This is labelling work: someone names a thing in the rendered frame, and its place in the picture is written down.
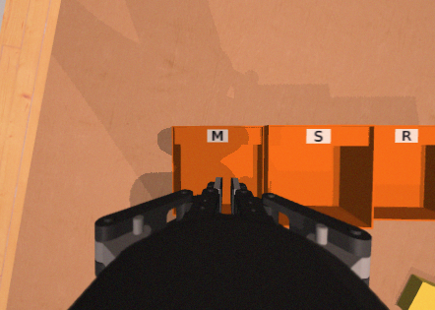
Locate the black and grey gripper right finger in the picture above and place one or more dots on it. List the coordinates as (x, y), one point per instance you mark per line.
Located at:
(349, 243)

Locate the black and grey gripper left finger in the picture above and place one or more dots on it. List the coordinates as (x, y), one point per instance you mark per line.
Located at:
(115, 232)

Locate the orange three-compartment bin rack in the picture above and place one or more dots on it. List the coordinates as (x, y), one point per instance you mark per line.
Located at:
(328, 168)

